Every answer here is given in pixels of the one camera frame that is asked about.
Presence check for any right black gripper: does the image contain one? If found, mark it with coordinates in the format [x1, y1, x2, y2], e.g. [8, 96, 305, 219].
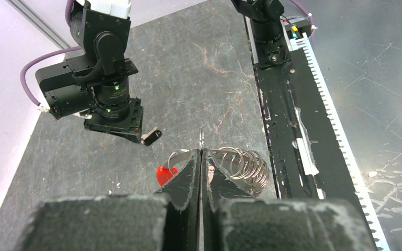
[83, 98, 143, 144]

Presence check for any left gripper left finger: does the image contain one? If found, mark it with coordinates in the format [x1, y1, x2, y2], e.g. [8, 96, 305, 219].
[14, 150, 201, 250]

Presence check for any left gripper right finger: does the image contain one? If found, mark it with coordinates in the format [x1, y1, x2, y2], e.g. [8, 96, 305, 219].
[202, 149, 377, 250]

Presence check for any key with black head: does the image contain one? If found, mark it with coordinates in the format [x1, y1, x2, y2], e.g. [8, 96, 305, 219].
[140, 127, 162, 146]

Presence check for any keyring loop with red tag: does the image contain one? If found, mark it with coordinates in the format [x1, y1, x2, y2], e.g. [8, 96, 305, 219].
[155, 146, 270, 197]

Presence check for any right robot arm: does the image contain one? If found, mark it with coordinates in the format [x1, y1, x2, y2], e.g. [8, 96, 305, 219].
[35, 1, 162, 146]

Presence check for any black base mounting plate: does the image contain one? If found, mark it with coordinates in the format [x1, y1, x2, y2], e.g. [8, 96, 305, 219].
[245, 20, 359, 204]

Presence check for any corner aluminium profile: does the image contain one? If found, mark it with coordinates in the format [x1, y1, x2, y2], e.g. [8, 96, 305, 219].
[6, 0, 71, 49]

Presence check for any toothed cable duct strip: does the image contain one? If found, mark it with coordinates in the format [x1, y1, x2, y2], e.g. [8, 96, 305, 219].
[289, 32, 390, 250]

